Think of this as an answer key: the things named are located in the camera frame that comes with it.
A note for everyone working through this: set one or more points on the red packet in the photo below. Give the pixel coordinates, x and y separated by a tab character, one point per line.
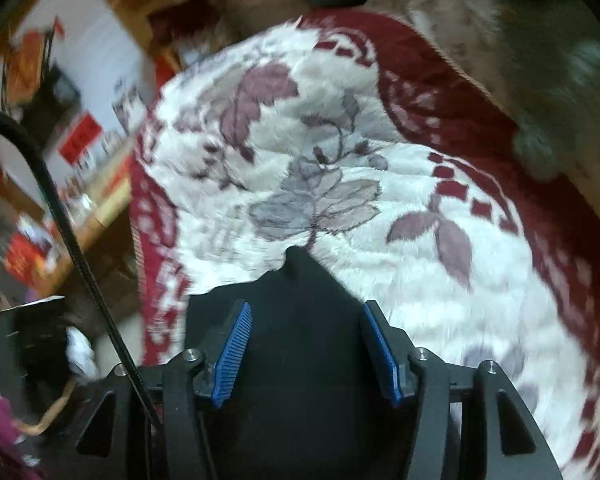
27	255

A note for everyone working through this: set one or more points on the black bag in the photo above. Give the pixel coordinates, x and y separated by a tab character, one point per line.
35	340

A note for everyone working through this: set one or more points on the red paper wall decoration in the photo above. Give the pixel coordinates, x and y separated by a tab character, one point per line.
80	137

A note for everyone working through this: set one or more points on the beige floral bed sheet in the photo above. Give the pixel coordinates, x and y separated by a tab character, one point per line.
455	25

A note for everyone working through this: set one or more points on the wooden table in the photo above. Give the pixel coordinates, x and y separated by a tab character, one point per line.
100	210

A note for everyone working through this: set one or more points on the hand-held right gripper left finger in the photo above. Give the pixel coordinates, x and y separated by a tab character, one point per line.
232	355

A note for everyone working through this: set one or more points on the orange wall poster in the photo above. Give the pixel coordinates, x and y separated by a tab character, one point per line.
27	62

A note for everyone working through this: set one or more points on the white red floral fleece blanket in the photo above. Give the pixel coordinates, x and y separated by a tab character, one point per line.
380	170

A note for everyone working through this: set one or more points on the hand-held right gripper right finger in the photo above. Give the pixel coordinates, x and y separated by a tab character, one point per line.
382	355

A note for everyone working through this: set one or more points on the black pants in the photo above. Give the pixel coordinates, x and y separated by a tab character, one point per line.
300	360

